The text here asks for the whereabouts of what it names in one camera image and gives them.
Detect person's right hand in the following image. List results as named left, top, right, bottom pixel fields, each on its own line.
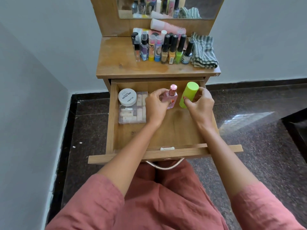
left=183, top=87, right=215, bottom=131

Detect person's left hand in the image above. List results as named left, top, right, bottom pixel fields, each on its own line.
left=145, top=88, right=170, bottom=129

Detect pink perfume bottle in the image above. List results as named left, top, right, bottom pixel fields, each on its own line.
left=162, top=84, right=178, bottom=110

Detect lime green bottle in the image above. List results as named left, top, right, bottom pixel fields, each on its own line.
left=179, top=81, right=200, bottom=109

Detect clear box of beige tubes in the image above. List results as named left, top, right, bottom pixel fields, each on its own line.
left=118, top=91, right=149, bottom=125

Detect white round jar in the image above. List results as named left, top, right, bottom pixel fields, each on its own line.
left=118, top=88, right=138, bottom=107

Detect wooden drawer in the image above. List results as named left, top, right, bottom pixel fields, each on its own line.
left=88, top=79, right=244, bottom=165

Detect white label nail polish bottle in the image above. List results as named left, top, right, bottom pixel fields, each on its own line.
left=181, top=39, right=195, bottom=65

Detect beige nail polish bottle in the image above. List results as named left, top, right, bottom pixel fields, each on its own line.
left=161, top=34, right=171, bottom=65

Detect yellow nail polish bottle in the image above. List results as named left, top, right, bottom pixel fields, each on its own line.
left=168, top=34, right=179, bottom=65

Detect lilac cap tube blue base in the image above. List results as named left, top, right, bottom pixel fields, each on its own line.
left=154, top=35, right=163, bottom=62

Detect green striped cloth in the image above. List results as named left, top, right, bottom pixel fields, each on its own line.
left=190, top=32, right=219, bottom=69

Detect green nail polish bottle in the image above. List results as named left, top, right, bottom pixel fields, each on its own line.
left=174, top=34, right=187, bottom=65

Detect lilac cap tube yellow base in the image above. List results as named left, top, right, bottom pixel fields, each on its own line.
left=148, top=34, right=156, bottom=62

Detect blue printed spray bottle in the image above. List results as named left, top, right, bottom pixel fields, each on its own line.
left=140, top=33, right=149, bottom=61

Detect clear spray bottle black cap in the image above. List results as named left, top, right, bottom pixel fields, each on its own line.
left=133, top=40, right=141, bottom=62

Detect cluster of small cosmetic bottles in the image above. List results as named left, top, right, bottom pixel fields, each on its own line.
left=130, top=28, right=190, bottom=51

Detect pink tube white cap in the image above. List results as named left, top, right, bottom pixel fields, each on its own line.
left=150, top=18, right=187, bottom=35

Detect person's right forearm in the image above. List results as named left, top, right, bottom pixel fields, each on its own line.
left=196, top=124, right=261, bottom=198

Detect person's left forearm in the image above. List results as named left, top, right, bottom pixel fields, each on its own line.
left=98, top=122, right=161, bottom=197

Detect person's legs pink trousers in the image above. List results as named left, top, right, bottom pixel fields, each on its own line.
left=113, top=160, right=230, bottom=230

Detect person's right pink sleeve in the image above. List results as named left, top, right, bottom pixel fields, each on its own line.
left=230, top=181, right=306, bottom=230

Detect person's pink sleeve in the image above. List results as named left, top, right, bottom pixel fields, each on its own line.
left=230, top=181, right=306, bottom=230
left=45, top=173, right=125, bottom=230

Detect person's left pink sleeve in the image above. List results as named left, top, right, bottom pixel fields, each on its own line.
left=45, top=173, right=125, bottom=230

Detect wooden dressing table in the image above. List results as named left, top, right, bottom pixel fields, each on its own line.
left=89, top=0, right=226, bottom=91

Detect black furniture base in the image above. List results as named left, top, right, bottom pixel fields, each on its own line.
left=280, top=110, right=307, bottom=163

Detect dressing table mirror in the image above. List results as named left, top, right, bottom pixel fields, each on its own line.
left=116, top=0, right=225, bottom=20

